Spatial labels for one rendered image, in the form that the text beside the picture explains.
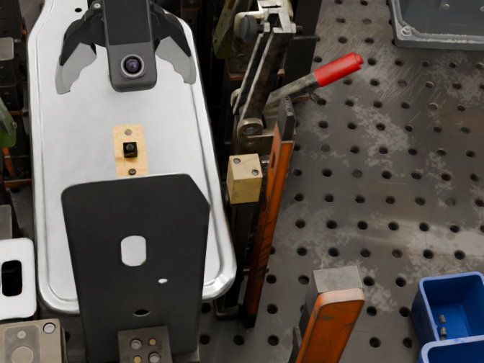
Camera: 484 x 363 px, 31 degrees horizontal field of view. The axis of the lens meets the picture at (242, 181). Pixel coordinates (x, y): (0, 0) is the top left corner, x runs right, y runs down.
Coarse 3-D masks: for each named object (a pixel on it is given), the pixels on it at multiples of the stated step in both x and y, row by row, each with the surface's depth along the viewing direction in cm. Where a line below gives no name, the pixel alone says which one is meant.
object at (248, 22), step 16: (272, 16) 93; (288, 16) 93; (240, 32) 94; (256, 32) 93; (272, 32) 92; (288, 32) 92; (256, 48) 97; (272, 48) 93; (256, 64) 99; (272, 64) 95; (256, 80) 97; (272, 80) 98; (240, 96) 104; (256, 96) 100; (256, 112) 102
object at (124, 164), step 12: (120, 132) 109; (132, 132) 109; (120, 144) 108; (132, 144) 107; (144, 144) 108; (120, 156) 107; (132, 156) 107; (144, 156) 107; (120, 168) 106; (132, 168) 106; (144, 168) 106
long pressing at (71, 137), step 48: (48, 0) 121; (48, 48) 116; (96, 48) 117; (192, 48) 118; (48, 96) 112; (96, 96) 112; (144, 96) 113; (192, 96) 113; (48, 144) 107; (96, 144) 108; (192, 144) 109; (48, 192) 104; (48, 240) 100; (144, 240) 101; (48, 288) 97
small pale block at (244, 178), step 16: (240, 160) 101; (256, 160) 101; (240, 176) 99; (256, 176) 99; (240, 192) 101; (256, 192) 102; (240, 208) 105; (240, 224) 108; (240, 240) 111; (240, 256) 115; (240, 272) 119; (224, 304) 126
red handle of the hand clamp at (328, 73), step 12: (336, 60) 100; (348, 60) 99; (360, 60) 99; (324, 72) 100; (336, 72) 100; (348, 72) 100; (288, 84) 103; (300, 84) 102; (312, 84) 101; (324, 84) 101; (276, 96) 103; (240, 108) 104; (264, 108) 103
